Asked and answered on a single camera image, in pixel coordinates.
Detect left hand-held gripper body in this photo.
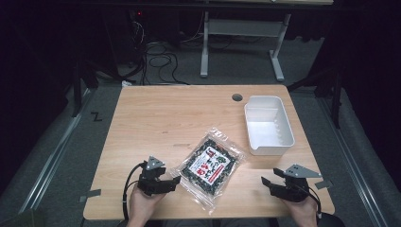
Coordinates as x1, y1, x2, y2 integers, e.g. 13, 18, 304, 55
137, 155, 168, 197

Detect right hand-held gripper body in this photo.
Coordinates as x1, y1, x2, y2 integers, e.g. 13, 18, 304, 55
270, 163, 323, 203

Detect clear packet of dark seaweed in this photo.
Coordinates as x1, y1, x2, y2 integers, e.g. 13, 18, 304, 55
169, 126, 249, 216

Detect white plastic bin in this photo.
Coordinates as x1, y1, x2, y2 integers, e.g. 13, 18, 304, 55
243, 95, 297, 157

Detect person's right hand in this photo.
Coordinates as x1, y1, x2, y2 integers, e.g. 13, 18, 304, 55
281, 194, 320, 227

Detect grey tape strip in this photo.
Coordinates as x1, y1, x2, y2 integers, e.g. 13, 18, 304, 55
78, 188, 102, 203
314, 179, 334, 191

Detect black stand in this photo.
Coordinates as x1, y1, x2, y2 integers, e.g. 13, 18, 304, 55
69, 59, 99, 118
286, 67, 344, 130

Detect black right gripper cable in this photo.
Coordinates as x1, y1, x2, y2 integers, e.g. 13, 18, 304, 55
305, 185, 323, 219

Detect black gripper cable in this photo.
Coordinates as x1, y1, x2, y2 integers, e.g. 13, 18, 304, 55
305, 185, 323, 219
122, 162, 148, 221

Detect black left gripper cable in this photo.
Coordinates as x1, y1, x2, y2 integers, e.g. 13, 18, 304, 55
122, 162, 148, 221

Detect metal floor rail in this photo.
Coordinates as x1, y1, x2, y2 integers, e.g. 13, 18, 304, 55
18, 88, 93, 216
317, 96, 390, 227

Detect black floor cables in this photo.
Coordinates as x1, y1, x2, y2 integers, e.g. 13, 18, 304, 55
126, 18, 191, 87

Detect white metal desk frame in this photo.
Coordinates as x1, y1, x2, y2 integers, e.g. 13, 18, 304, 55
200, 10, 293, 83

